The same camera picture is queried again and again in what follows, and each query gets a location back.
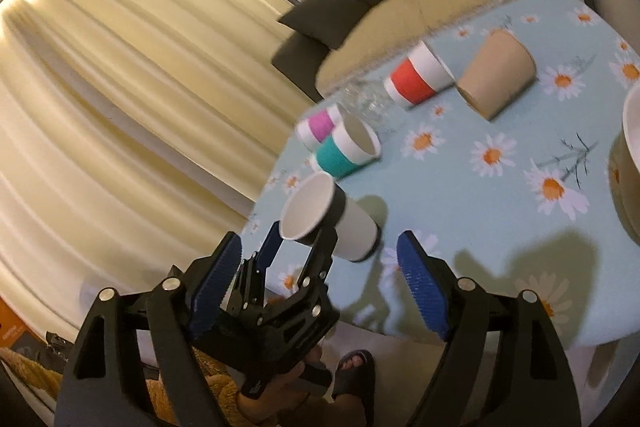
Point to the black slipper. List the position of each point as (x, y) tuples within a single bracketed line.
[(357, 389)]

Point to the white cup with black band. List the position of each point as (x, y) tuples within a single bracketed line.
[(355, 227)]

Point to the person's left hand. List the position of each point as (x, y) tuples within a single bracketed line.
[(272, 409)]

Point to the brown fuzzy blanket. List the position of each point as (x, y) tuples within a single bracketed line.
[(25, 369)]

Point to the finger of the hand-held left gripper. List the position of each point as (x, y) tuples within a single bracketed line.
[(271, 243), (320, 257)]

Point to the brown paper cup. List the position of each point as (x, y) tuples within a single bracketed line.
[(495, 72)]

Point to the small black object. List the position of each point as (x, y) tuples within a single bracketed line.
[(57, 349)]

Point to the orange box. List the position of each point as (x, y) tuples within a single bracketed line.
[(11, 327)]

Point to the clear glass cup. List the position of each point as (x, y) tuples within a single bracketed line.
[(367, 99)]

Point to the light blue daisy tablecloth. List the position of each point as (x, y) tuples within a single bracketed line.
[(475, 217)]

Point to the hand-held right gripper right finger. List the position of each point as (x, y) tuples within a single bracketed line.
[(419, 287)]

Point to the large beige cup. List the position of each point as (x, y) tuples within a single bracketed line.
[(631, 167)]

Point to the white cup with pink band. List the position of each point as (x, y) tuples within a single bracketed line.
[(320, 125)]

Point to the white cup with red band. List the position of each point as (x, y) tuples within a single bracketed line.
[(411, 82)]

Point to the white cup with teal band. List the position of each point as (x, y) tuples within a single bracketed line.
[(335, 157)]

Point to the dark grey sofa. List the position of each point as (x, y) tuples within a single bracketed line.
[(300, 57)]

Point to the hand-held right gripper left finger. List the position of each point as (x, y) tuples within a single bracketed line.
[(216, 289)]

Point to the cream curtain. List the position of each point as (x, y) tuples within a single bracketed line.
[(125, 82)]

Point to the beige sofa cover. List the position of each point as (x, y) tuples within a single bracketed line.
[(400, 22)]

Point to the person's foot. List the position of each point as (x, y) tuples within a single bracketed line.
[(353, 362)]

